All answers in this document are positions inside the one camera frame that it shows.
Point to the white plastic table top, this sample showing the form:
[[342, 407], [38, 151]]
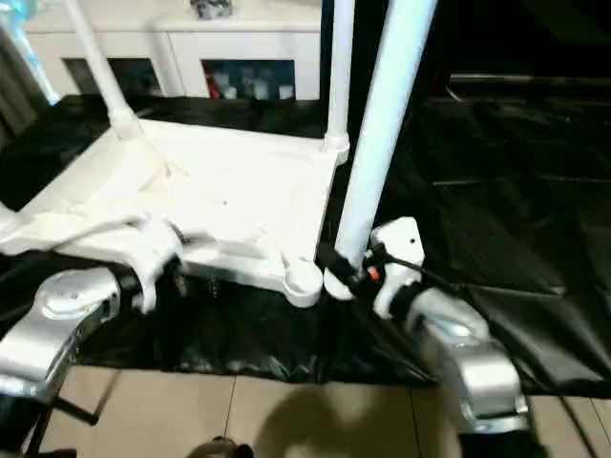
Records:
[[215, 191]]

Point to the white plastic table leg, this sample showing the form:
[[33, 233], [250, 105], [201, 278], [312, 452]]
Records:
[[382, 119], [107, 71], [340, 71]]

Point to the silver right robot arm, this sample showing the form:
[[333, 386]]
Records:
[[477, 353]]

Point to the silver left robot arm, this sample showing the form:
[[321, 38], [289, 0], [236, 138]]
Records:
[[57, 315]]

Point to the black mat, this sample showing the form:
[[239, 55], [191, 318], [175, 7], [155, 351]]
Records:
[[501, 214]]

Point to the dark brown rounded object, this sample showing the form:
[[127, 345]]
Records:
[[219, 448]]

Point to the white cup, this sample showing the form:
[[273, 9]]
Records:
[[260, 90], [230, 91], [285, 91]]

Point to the white cabinet with glass doors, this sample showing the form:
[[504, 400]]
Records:
[[191, 38]]

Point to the long black bar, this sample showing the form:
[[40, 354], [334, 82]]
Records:
[[530, 78]]

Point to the grey curtain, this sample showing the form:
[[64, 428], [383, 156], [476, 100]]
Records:
[[16, 95]]

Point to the grey speckled ornament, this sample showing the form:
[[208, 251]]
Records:
[[211, 8]]

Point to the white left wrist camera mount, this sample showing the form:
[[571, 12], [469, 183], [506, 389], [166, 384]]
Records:
[[157, 257]]

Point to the black folding table frame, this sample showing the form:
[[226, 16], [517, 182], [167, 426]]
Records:
[[71, 410]]

